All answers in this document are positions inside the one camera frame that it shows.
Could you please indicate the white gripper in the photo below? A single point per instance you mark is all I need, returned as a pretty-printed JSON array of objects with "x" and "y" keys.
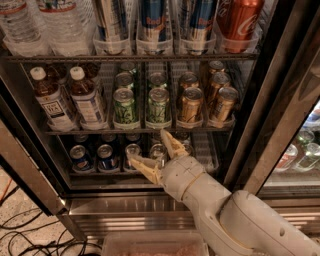
[{"x": 175, "y": 173}]

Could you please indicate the green can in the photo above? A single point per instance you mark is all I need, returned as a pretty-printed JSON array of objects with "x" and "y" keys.
[
  {"x": 124, "y": 80},
  {"x": 157, "y": 80},
  {"x": 125, "y": 112},
  {"x": 129, "y": 67},
  {"x": 158, "y": 109}
]

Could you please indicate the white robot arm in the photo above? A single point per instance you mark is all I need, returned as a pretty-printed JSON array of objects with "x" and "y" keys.
[{"x": 232, "y": 224}]

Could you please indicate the front left silver can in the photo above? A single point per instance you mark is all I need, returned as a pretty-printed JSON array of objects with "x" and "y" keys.
[{"x": 159, "y": 153}]

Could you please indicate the silver can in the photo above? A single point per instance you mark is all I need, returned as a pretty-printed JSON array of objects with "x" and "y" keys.
[
  {"x": 159, "y": 153},
  {"x": 189, "y": 149}
]

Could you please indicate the front right silver can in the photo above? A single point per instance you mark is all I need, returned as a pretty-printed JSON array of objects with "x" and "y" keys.
[{"x": 189, "y": 149}]

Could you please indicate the front right Pepsi can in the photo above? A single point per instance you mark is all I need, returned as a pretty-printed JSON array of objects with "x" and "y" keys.
[{"x": 131, "y": 149}]

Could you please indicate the pepsi can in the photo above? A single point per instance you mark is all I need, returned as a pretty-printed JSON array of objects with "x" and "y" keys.
[
  {"x": 81, "y": 159},
  {"x": 107, "y": 160},
  {"x": 131, "y": 149}
]

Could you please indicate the front middle Pepsi can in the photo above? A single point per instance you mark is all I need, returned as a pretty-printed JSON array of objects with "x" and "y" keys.
[{"x": 107, "y": 160}]

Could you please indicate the front left gold can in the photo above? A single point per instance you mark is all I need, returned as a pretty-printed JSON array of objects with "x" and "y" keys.
[{"x": 190, "y": 108}]

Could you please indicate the gold can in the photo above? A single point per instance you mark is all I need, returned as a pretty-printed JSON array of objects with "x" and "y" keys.
[
  {"x": 216, "y": 81},
  {"x": 225, "y": 101},
  {"x": 190, "y": 108},
  {"x": 188, "y": 79},
  {"x": 207, "y": 68}
]

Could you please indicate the rear left gold can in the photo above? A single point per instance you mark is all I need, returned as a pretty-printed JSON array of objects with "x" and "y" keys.
[{"x": 188, "y": 79}]

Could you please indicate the front left Pepsi can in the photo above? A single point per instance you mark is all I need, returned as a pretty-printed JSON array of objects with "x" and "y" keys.
[{"x": 81, "y": 159}]

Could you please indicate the front right gold can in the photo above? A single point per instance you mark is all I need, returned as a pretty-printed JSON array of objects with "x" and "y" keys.
[{"x": 225, "y": 101}]

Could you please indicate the middle right gold can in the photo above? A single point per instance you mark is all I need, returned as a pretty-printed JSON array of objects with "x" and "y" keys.
[{"x": 216, "y": 81}]

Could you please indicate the rear right gold can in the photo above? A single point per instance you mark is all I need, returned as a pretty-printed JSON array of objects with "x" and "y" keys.
[{"x": 207, "y": 68}]

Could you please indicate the glass fridge door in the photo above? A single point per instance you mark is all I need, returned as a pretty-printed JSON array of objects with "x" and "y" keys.
[{"x": 284, "y": 163}]

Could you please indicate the right Red Bull can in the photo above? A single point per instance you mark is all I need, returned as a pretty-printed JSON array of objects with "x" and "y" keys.
[{"x": 196, "y": 19}]

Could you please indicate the red bull can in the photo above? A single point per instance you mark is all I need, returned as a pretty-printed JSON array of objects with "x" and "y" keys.
[
  {"x": 153, "y": 21},
  {"x": 111, "y": 23},
  {"x": 196, "y": 19}
]

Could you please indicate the middle Red Bull can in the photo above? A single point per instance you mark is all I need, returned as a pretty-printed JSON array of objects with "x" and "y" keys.
[{"x": 153, "y": 21}]

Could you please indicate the left Red Bull can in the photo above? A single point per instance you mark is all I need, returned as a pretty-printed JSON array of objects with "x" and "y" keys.
[{"x": 111, "y": 23}]

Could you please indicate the red Coca-Cola can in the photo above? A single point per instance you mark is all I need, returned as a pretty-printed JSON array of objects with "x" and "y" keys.
[{"x": 237, "y": 20}]

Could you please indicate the right front tea bottle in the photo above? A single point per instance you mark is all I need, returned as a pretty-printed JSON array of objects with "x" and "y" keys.
[{"x": 88, "y": 100}]

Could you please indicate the tea bottle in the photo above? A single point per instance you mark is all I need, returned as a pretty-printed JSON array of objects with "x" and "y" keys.
[
  {"x": 54, "y": 101},
  {"x": 88, "y": 100}
]

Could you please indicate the left clear plastic bin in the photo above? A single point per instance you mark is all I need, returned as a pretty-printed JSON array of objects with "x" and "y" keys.
[{"x": 155, "y": 243}]

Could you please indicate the left front tea bottle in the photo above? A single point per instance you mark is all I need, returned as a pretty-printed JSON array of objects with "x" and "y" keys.
[{"x": 54, "y": 101}]

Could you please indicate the right clear water bottle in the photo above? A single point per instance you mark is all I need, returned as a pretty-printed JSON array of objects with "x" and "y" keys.
[{"x": 65, "y": 27}]

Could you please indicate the clear water bottle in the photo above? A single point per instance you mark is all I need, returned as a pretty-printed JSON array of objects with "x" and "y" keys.
[
  {"x": 22, "y": 36},
  {"x": 65, "y": 27}
]

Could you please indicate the left clear water bottle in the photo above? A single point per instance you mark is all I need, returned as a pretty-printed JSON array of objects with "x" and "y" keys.
[{"x": 22, "y": 36}]

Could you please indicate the stainless steel fridge frame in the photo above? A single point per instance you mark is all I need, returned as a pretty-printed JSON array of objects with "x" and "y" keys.
[{"x": 93, "y": 205}]

